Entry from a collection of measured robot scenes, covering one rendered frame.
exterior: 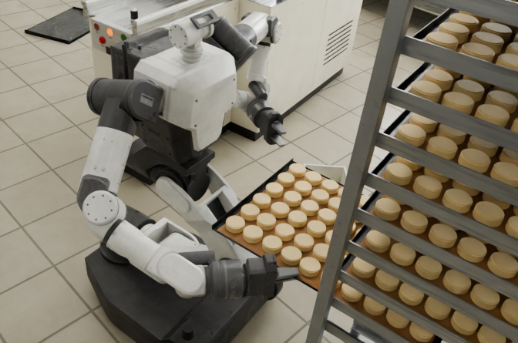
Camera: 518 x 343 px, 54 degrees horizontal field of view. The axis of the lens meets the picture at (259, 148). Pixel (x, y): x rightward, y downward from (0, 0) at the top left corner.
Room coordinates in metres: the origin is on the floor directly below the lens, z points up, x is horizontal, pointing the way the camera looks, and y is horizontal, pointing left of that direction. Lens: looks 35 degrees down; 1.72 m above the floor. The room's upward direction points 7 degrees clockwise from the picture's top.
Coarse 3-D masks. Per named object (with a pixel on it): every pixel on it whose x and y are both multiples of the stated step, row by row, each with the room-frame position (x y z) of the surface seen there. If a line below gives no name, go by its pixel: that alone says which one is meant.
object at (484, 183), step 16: (384, 144) 0.76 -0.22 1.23; (400, 144) 0.74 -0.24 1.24; (416, 160) 0.73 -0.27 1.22; (432, 160) 0.71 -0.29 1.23; (448, 160) 0.70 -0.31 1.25; (448, 176) 0.70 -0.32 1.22; (464, 176) 0.69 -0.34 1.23; (480, 176) 0.67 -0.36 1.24; (496, 192) 0.66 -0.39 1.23; (512, 192) 0.65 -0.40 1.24
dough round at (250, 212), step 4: (248, 204) 1.05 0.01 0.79; (252, 204) 1.05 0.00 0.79; (244, 208) 1.03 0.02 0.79; (248, 208) 1.03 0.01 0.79; (252, 208) 1.04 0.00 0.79; (256, 208) 1.04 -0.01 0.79; (240, 212) 1.03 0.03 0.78; (244, 212) 1.02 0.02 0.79; (248, 212) 1.02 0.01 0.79; (252, 212) 1.02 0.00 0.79; (256, 212) 1.02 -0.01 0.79; (244, 216) 1.01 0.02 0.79; (248, 216) 1.01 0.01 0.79; (252, 216) 1.01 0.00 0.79; (256, 216) 1.01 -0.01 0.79
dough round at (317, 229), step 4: (312, 220) 1.02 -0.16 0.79; (316, 220) 1.02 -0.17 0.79; (308, 224) 1.00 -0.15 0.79; (312, 224) 1.00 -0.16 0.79; (316, 224) 1.00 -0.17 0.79; (320, 224) 1.00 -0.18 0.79; (324, 224) 1.01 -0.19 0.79; (308, 228) 0.99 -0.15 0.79; (312, 228) 0.99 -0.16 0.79; (316, 228) 0.99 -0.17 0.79; (320, 228) 0.99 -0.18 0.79; (324, 228) 0.99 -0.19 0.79; (308, 232) 0.98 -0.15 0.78; (312, 232) 0.97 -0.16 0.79; (316, 232) 0.97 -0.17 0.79; (320, 232) 0.98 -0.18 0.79; (324, 232) 0.98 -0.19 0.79; (312, 236) 0.97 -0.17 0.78; (316, 236) 0.97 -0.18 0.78; (320, 236) 0.97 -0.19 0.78
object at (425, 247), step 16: (368, 224) 0.75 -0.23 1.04; (384, 224) 0.74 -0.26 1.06; (400, 240) 0.72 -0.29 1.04; (416, 240) 0.70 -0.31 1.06; (432, 256) 0.68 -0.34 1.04; (448, 256) 0.67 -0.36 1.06; (464, 272) 0.65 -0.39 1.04; (480, 272) 0.64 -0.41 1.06; (496, 288) 0.62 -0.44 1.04; (512, 288) 0.61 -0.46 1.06
